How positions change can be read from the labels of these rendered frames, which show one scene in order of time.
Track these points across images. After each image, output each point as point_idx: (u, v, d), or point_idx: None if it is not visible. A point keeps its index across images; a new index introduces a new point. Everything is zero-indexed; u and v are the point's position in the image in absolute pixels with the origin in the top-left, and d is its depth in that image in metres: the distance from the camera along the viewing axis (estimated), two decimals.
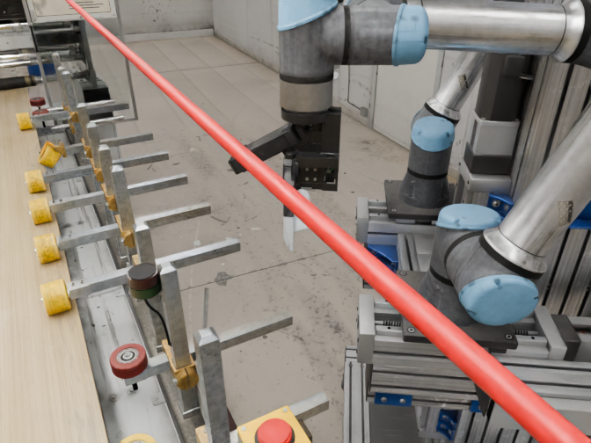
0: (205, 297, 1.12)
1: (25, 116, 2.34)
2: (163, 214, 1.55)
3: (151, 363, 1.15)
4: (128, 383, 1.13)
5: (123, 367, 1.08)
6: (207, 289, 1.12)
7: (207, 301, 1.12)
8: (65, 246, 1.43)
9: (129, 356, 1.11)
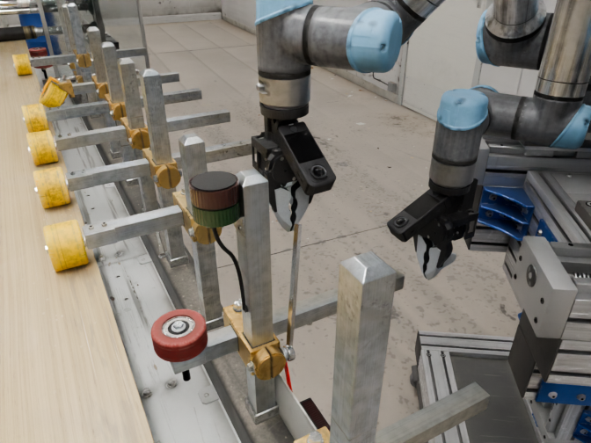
0: (295, 237, 0.74)
1: (23, 58, 1.95)
2: (206, 148, 1.16)
3: (211, 339, 0.76)
4: (178, 369, 0.74)
5: (174, 344, 0.69)
6: (299, 225, 0.73)
7: (299, 244, 0.74)
8: (76, 185, 1.04)
9: (181, 327, 0.72)
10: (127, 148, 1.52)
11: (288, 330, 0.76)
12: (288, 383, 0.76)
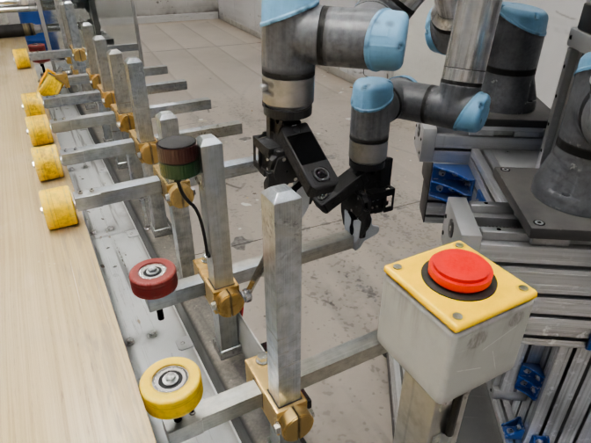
0: None
1: (22, 53, 2.08)
2: (186, 130, 1.30)
3: (181, 284, 0.89)
4: (152, 308, 0.87)
5: (148, 283, 0.82)
6: None
7: None
8: (69, 160, 1.17)
9: (155, 271, 0.85)
10: (118, 134, 1.66)
11: (251, 282, 0.87)
12: (241, 313, 0.92)
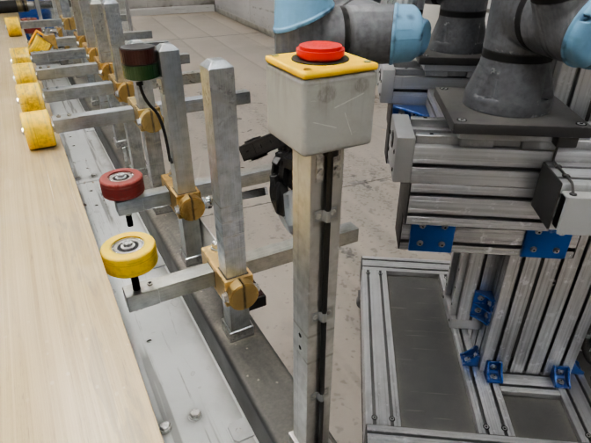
0: (258, 194, 0.84)
1: (13, 20, 2.17)
2: None
3: (149, 192, 0.98)
4: (121, 212, 0.96)
5: (115, 185, 0.91)
6: (266, 194, 0.82)
7: (257, 196, 0.85)
8: (51, 98, 1.26)
9: (122, 176, 0.94)
10: None
11: None
12: None
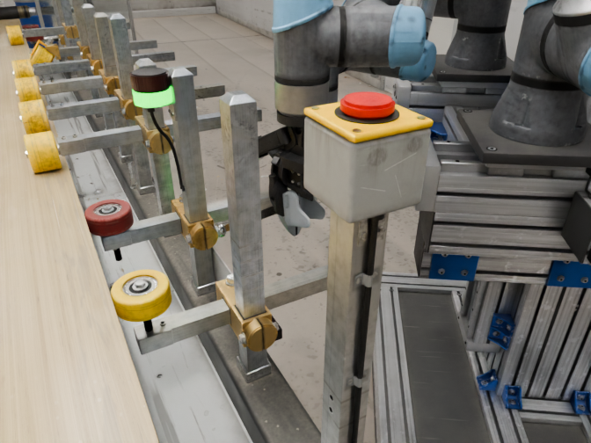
0: (273, 212, 0.79)
1: (15, 29, 2.13)
2: None
3: (136, 225, 0.92)
4: (107, 247, 0.90)
5: (101, 219, 0.85)
6: None
7: (272, 215, 0.80)
8: (55, 115, 1.21)
9: (110, 209, 0.88)
10: None
11: (228, 226, 0.91)
12: None
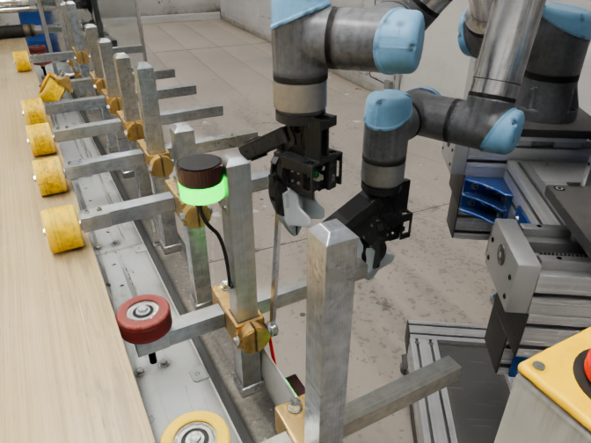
0: (277, 220, 0.78)
1: (22, 54, 1.99)
2: (198, 140, 1.21)
3: (175, 324, 0.79)
4: (142, 352, 0.76)
5: (137, 327, 0.72)
6: None
7: (280, 226, 0.78)
8: (73, 173, 1.08)
9: (145, 311, 0.74)
10: (124, 141, 1.57)
11: (271, 308, 0.80)
12: (273, 357, 0.81)
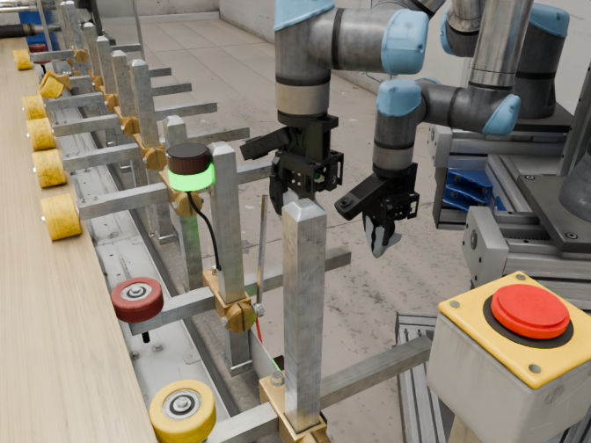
0: (263, 206, 0.83)
1: (23, 54, 2.04)
2: (192, 134, 1.26)
3: (166, 305, 0.84)
4: (135, 331, 0.81)
5: (130, 306, 0.76)
6: (266, 195, 0.82)
7: (266, 213, 0.83)
8: (71, 166, 1.13)
9: (138, 292, 0.79)
10: (121, 137, 1.61)
11: (257, 289, 0.85)
12: (259, 337, 0.85)
